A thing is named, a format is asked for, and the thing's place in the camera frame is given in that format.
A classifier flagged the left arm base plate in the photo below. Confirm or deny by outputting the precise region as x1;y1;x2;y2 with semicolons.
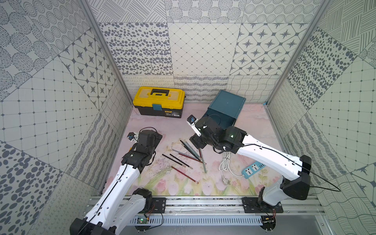
143;197;167;213

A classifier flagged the green pencil vertical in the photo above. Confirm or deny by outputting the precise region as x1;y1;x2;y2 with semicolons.
199;149;207;174

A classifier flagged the black pencil gold end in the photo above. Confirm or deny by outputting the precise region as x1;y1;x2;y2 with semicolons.
169;154;193;169

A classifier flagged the yellow black plastic toolbox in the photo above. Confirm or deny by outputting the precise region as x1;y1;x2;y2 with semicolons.
133;87;186;118

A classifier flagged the green striped pencil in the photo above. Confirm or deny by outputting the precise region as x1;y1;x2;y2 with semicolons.
183;140;201;161

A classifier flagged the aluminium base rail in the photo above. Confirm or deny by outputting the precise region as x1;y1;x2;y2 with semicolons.
129;196;328;229

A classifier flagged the black pencil left pair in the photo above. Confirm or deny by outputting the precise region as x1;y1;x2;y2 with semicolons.
162;154;186;167

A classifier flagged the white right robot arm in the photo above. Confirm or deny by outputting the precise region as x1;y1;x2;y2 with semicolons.
187;115;311;208

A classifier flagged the teal drawer cabinet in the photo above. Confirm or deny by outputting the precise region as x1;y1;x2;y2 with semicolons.
203;90;246;129

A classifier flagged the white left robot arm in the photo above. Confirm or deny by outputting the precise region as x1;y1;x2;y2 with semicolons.
69;127;163;235

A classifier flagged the teal power strip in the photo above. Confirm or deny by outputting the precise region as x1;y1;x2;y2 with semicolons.
241;161;265;179

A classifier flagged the black pencil plain end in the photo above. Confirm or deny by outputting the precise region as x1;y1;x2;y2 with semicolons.
180;140;189;151

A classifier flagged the white power cable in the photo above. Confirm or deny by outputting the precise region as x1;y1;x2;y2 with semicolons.
218;150;244;186

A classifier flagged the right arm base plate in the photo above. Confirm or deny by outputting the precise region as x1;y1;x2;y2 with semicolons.
241;197;284;214

